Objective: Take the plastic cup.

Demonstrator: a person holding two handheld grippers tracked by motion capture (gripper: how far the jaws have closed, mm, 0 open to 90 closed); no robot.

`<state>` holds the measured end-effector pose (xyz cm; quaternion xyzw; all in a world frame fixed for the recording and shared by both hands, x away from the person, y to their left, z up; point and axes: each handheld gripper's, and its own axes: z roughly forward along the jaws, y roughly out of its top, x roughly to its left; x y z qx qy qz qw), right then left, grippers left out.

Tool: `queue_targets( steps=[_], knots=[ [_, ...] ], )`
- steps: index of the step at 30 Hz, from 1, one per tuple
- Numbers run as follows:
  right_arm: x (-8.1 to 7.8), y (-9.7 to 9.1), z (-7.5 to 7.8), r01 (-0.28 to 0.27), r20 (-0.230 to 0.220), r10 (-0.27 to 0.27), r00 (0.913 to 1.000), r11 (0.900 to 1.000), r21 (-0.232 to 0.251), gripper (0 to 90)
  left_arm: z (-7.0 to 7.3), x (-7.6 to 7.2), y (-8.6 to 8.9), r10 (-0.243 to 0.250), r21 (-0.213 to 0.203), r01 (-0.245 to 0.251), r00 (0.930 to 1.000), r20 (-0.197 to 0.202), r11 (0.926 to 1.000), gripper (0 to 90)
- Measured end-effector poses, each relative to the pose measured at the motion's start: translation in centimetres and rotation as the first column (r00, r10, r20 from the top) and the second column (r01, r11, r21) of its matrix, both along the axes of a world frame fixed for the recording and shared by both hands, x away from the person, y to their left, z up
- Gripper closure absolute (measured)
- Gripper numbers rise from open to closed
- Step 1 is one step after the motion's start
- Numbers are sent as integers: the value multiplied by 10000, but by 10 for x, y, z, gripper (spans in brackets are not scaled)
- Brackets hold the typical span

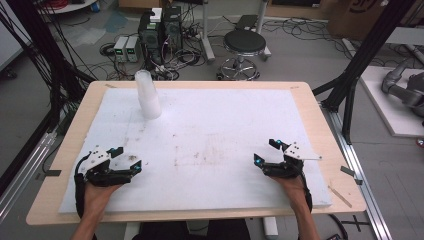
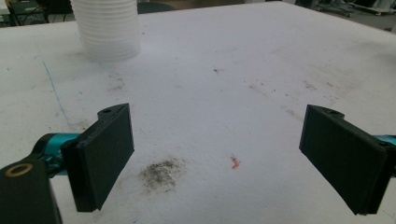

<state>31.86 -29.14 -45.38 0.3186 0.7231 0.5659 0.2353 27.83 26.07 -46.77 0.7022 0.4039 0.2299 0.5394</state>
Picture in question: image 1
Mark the small white box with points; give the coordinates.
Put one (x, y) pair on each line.
(156, 15)

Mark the person's right hand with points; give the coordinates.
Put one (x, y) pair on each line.
(296, 191)

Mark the white floor board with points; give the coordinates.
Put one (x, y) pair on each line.
(386, 110)

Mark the grey tape strip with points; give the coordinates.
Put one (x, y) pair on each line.
(53, 173)
(347, 171)

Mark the clear plastic sheet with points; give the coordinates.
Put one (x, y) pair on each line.
(90, 30)

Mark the person's dark trousers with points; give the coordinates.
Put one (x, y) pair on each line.
(200, 231)

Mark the white table leg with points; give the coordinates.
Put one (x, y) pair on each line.
(270, 228)

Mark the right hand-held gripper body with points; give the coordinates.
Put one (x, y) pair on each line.
(286, 168)

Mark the grey metal stand leg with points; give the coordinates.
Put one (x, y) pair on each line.
(207, 36)
(263, 33)

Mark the white foam mat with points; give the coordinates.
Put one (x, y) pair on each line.
(206, 133)

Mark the black computer tower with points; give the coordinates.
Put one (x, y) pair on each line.
(150, 40)
(172, 30)

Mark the black round stool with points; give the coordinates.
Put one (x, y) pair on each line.
(244, 41)

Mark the white round table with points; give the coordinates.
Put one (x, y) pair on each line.
(66, 6)

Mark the dark flat laptop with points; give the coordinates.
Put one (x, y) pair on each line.
(246, 22)

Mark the aluminium floor rail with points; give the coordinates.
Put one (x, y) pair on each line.
(360, 173)
(23, 173)

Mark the thin wooden stick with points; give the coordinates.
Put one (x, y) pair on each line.
(340, 196)

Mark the grey bench power supply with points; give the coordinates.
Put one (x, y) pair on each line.
(132, 49)
(120, 49)

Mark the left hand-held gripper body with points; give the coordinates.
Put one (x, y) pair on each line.
(106, 176)

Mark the clear plastic cup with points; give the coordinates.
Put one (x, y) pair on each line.
(148, 96)

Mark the brown cardboard box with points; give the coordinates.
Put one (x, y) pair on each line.
(353, 16)

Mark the person's left hand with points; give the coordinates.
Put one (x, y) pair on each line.
(96, 198)

